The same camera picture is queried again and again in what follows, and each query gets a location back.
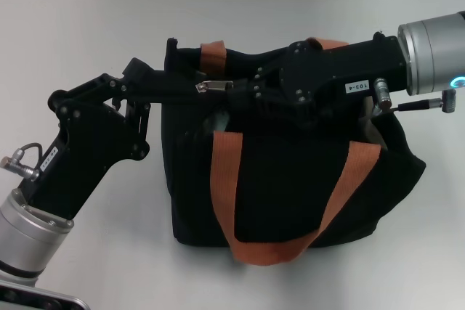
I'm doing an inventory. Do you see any right gripper cable with plug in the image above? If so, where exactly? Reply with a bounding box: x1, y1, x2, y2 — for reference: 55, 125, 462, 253
370, 77, 458, 117

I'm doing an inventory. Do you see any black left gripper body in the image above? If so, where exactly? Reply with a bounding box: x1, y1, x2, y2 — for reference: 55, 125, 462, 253
27, 99, 151, 220

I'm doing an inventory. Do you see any left gripper cable with plug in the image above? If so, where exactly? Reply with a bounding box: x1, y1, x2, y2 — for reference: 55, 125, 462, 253
0, 142, 45, 182

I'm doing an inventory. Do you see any gripper cable with plug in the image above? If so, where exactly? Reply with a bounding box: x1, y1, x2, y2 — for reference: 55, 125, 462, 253
370, 77, 458, 117
0, 142, 45, 182

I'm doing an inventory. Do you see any black bag with orange handles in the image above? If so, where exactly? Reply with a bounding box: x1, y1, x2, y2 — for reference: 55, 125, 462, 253
145, 29, 427, 267

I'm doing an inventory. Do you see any silver-edged robot torso housing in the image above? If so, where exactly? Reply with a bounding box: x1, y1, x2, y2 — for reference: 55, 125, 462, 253
0, 280, 90, 310

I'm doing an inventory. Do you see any silver metal zipper pull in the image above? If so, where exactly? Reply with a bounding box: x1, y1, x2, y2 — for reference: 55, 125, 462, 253
195, 80, 235, 94

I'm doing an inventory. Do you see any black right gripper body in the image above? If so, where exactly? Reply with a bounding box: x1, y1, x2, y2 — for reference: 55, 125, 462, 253
278, 35, 408, 105

